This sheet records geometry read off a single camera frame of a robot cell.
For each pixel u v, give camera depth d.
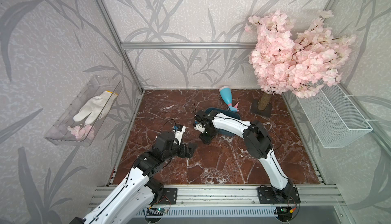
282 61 0.70
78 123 0.62
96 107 0.68
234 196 0.75
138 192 0.59
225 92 1.12
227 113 1.05
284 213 0.72
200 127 0.83
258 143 0.56
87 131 0.57
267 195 0.74
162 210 0.70
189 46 1.58
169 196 0.74
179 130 0.66
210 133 0.80
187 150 0.67
